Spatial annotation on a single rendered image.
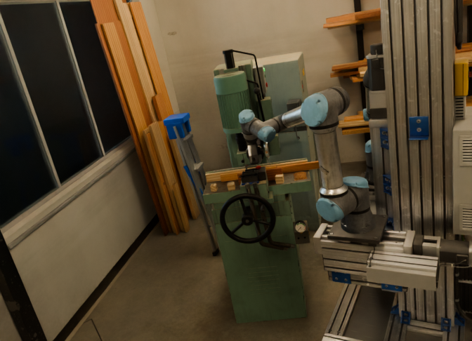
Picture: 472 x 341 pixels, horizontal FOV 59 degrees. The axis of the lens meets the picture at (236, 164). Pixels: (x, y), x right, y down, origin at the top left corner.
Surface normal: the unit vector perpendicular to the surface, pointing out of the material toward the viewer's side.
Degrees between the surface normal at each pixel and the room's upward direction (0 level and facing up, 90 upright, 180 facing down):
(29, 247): 90
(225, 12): 90
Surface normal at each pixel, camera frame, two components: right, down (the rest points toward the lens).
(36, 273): 0.96, -0.09
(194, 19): -0.22, 0.37
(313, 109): -0.76, 0.22
